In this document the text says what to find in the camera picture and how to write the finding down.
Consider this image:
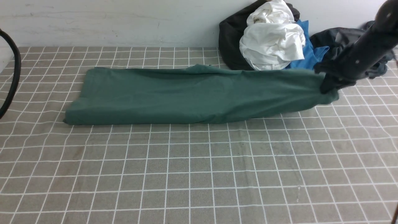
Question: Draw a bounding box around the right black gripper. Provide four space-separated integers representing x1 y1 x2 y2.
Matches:
314 59 356 94

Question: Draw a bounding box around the green long-sleeve shirt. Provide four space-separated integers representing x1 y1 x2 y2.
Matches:
64 65 339 126

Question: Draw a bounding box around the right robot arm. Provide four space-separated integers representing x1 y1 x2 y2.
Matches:
314 0 398 94

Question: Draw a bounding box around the dark grey crumpled shirt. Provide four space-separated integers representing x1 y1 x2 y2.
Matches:
310 21 396 79

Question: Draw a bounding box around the blue shirt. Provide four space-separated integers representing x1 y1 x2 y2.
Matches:
285 20 329 70

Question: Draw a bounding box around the white crumpled shirt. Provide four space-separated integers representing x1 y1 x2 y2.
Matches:
240 0 306 70

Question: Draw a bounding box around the grey checkered tablecloth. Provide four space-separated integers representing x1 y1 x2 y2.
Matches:
0 47 398 224

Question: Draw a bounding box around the black garment behind pile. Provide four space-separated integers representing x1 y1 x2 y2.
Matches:
218 0 300 70

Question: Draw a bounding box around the left black cable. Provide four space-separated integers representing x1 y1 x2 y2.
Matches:
0 29 21 119

